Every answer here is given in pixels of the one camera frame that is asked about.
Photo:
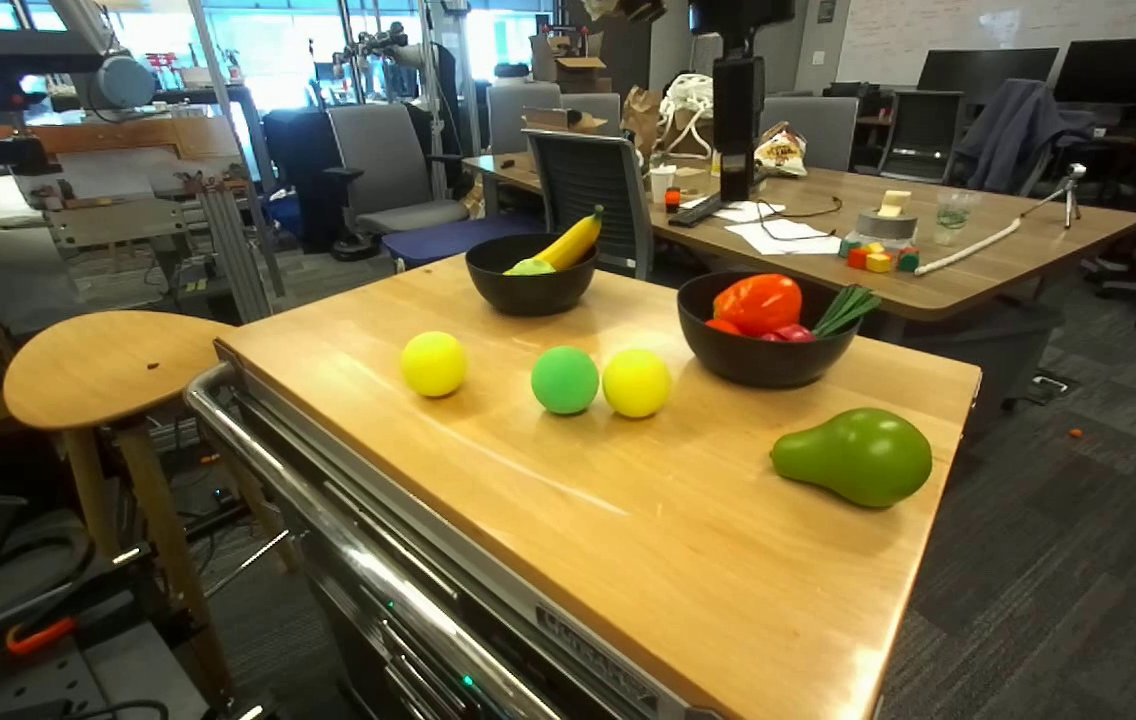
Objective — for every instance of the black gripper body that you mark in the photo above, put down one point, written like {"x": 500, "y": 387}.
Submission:
{"x": 738, "y": 123}

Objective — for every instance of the red orange bell pepper toy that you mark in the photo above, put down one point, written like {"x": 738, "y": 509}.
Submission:
{"x": 759, "y": 307}

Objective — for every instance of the yellow banana toy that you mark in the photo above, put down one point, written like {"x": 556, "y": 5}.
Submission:
{"x": 565, "y": 248}

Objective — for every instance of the yellow ball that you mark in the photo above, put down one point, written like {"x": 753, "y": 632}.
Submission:
{"x": 639, "y": 381}
{"x": 435, "y": 367}

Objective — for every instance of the green foam ball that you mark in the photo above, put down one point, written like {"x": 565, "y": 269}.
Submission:
{"x": 565, "y": 381}

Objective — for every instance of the green pear toy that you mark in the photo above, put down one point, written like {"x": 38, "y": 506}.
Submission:
{"x": 866, "y": 459}

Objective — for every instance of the red radish toy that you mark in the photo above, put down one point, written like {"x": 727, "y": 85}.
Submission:
{"x": 838, "y": 319}

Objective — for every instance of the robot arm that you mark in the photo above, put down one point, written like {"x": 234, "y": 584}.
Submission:
{"x": 738, "y": 25}

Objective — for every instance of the white paper sheet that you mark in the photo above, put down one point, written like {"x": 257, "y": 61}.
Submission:
{"x": 787, "y": 236}

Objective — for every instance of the grey office chair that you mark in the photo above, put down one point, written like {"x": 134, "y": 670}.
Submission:
{"x": 580, "y": 175}

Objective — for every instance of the coloured toy blocks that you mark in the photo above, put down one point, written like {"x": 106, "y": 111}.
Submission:
{"x": 882, "y": 258}

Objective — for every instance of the left wooden desk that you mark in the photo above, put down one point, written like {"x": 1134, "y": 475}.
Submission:
{"x": 1002, "y": 241}

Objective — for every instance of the clear plastic container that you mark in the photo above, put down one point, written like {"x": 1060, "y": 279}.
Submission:
{"x": 953, "y": 209}

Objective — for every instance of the far black bowl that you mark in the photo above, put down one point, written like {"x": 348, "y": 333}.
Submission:
{"x": 742, "y": 358}

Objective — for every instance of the black bowl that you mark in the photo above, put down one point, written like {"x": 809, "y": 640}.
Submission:
{"x": 504, "y": 292}
{"x": 742, "y": 358}

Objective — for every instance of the near black bowl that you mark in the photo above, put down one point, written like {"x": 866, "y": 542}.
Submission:
{"x": 504, "y": 292}

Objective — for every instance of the round wooden stool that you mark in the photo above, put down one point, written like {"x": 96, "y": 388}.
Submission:
{"x": 101, "y": 375}

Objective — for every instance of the steel cart handle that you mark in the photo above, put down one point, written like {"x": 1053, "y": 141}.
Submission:
{"x": 425, "y": 652}

